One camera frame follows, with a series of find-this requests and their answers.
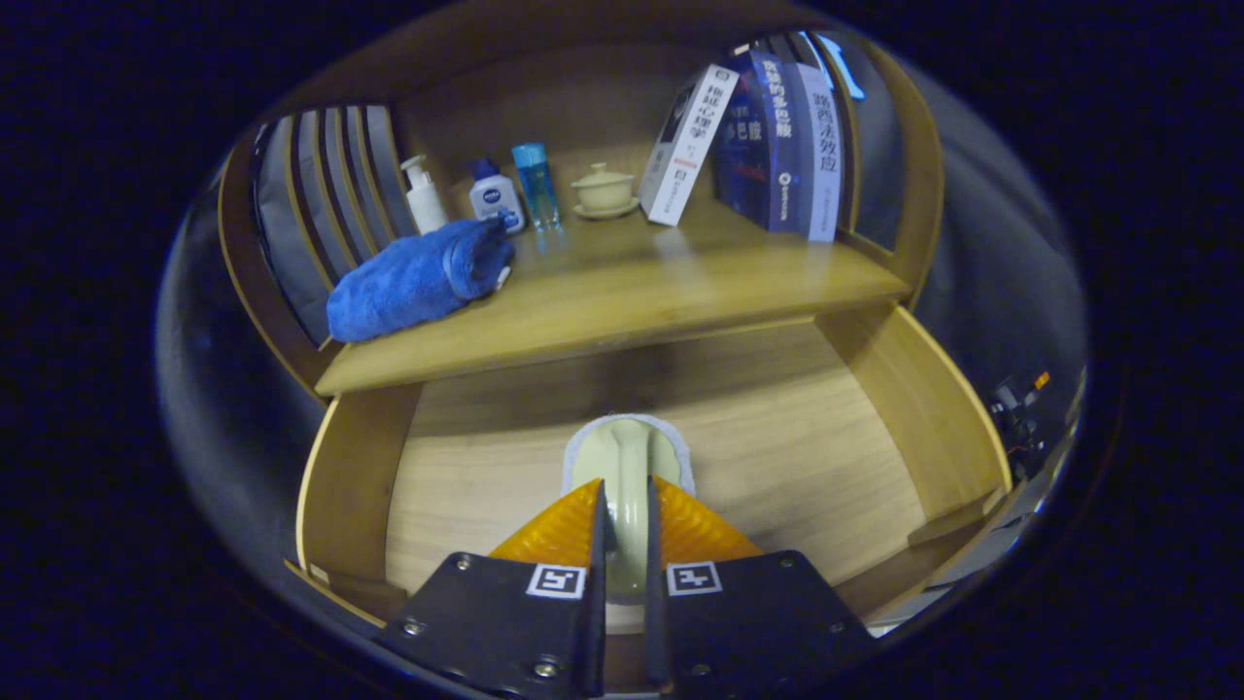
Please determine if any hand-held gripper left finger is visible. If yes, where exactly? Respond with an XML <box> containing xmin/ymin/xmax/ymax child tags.
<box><xmin>377</xmin><ymin>478</ymin><xmax>608</xmax><ymax>700</ymax></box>

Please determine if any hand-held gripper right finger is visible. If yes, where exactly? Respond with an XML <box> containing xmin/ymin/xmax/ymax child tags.
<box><xmin>643</xmin><ymin>476</ymin><xmax>876</xmax><ymax>699</ymax></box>

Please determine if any pale green handled scrub brush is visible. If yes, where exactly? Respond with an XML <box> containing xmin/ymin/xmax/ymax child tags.
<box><xmin>562</xmin><ymin>413</ymin><xmax>697</xmax><ymax>604</ymax></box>

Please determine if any wooden drawer with black knob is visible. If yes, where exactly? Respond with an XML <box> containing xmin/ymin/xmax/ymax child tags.
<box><xmin>292</xmin><ymin>301</ymin><xmax>1014</xmax><ymax>691</ymax></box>

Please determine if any wooden countertop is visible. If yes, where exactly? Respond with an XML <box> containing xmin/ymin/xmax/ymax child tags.
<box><xmin>313</xmin><ymin>146</ymin><xmax>915</xmax><ymax>398</ymax></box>

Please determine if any wooden cabinet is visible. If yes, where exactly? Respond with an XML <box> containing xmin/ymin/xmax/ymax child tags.
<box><xmin>216</xmin><ymin>0</ymin><xmax>949</xmax><ymax>400</ymax></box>

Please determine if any rolled blue towel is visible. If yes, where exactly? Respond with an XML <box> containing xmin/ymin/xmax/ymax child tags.
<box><xmin>326</xmin><ymin>216</ymin><xmax>516</xmax><ymax>344</ymax></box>

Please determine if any black floor equipment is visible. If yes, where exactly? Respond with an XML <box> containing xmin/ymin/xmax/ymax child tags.
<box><xmin>986</xmin><ymin>367</ymin><xmax>1055</xmax><ymax>477</ymax></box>

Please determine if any cream lidded tea cup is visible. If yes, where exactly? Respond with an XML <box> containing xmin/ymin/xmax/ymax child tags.
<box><xmin>570</xmin><ymin>162</ymin><xmax>641</xmax><ymax>221</ymax></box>

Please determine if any white bottle with blue cap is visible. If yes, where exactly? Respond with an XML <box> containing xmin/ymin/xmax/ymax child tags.
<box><xmin>468</xmin><ymin>158</ymin><xmax>527</xmax><ymax>235</ymax></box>

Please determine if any clear blue bottle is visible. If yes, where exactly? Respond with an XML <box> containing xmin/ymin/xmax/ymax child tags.
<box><xmin>511</xmin><ymin>143</ymin><xmax>563</xmax><ymax>231</ymax></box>

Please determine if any white pump bottle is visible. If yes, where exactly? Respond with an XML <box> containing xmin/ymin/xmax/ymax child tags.
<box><xmin>400</xmin><ymin>155</ymin><xmax>450</xmax><ymax>235</ymax></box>

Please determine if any white book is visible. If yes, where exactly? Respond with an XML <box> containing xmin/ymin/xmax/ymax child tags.
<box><xmin>639</xmin><ymin>64</ymin><xmax>742</xmax><ymax>228</ymax></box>

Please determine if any dark blue book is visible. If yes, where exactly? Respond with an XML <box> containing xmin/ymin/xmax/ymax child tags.
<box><xmin>714</xmin><ymin>51</ymin><xmax>815</xmax><ymax>234</ymax></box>

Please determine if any pale blue book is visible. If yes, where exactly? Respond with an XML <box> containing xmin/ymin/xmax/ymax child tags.
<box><xmin>797</xmin><ymin>62</ymin><xmax>843</xmax><ymax>243</ymax></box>

